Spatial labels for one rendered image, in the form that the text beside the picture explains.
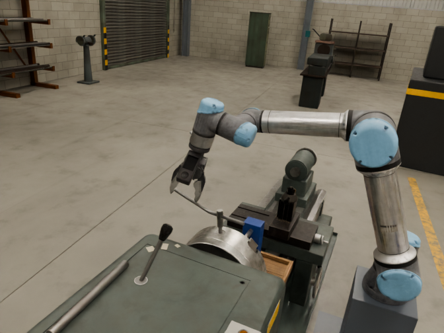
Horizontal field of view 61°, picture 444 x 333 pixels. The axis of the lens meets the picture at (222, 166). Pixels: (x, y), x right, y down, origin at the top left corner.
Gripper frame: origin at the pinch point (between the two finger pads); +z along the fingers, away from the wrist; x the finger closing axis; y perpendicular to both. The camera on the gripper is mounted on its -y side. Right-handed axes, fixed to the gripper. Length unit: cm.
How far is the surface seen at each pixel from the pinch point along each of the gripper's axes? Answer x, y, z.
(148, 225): 41, 172, 160
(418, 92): -220, 433, 4
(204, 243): -12.2, -10.1, 7.9
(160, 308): -7.1, -43.6, 4.2
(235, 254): -22.9, -12.0, 6.3
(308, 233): -59, 47, 28
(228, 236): -19.3, -4.7, 6.0
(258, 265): -32.0, -8.0, 10.7
